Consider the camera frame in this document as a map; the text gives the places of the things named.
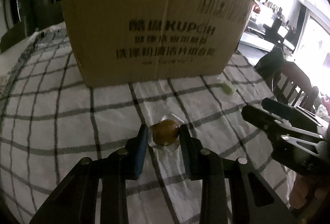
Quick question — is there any round brown snack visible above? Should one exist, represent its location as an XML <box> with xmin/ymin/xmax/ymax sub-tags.
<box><xmin>148</xmin><ymin>113</ymin><xmax>185</xmax><ymax>154</ymax></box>

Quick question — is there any wooden dining chair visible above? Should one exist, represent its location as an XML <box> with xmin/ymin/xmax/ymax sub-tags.
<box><xmin>271</xmin><ymin>61</ymin><xmax>319</xmax><ymax>113</ymax></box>

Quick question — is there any dark jacket on chair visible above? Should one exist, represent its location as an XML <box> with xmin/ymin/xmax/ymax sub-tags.
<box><xmin>255</xmin><ymin>47</ymin><xmax>285</xmax><ymax>80</ymax></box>

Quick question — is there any pale green wrapped snack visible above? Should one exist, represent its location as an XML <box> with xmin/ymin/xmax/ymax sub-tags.
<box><xmin>220</xmin><ymin>82</ymin><xmax>235</xmax><ymax>95</ymax></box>

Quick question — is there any checkered white tablecloth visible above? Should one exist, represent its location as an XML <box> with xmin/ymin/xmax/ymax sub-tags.
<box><xmin>1</xmin><ymin>25</ymin><xmax>294</xmax><ymax>223</ymax></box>

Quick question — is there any brown cardboard box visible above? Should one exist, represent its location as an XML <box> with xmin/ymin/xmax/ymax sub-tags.
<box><xmin>61</xmin><ymin>0</ymin><xmax>255</xmax><ymax>88</ymax></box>

